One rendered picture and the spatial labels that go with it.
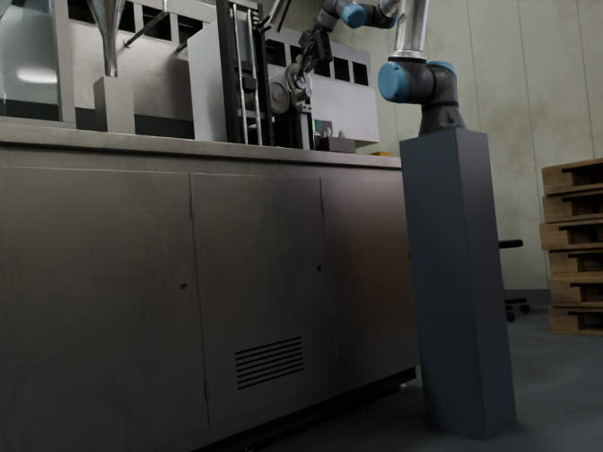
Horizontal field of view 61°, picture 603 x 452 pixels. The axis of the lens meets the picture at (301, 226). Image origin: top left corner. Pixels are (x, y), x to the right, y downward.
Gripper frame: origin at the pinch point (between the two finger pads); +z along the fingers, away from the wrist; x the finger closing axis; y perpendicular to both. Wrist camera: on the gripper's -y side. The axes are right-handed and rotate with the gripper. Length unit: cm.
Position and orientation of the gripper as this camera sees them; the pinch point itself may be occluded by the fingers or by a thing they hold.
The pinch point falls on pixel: (303, 73)
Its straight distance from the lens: 209.7
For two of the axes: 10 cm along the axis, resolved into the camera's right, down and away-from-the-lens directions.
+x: -7.3, 0.4, -6.8
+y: -5.0, -7.1, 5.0
